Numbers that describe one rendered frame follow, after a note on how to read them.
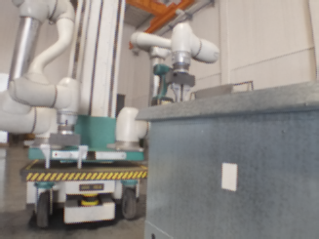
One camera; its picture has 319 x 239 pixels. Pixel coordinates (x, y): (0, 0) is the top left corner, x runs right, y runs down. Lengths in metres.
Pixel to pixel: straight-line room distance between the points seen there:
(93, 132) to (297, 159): 1.12
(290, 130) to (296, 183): 0.13
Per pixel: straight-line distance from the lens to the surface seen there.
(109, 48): 1.51
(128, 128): 1.21
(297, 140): 0.56
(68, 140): 0.92
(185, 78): 0.89
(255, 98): 0.55
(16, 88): 0.85
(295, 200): 0.58
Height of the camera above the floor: 0.52
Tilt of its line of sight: 5 degrees up
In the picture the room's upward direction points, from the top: 3 degrees clockwise
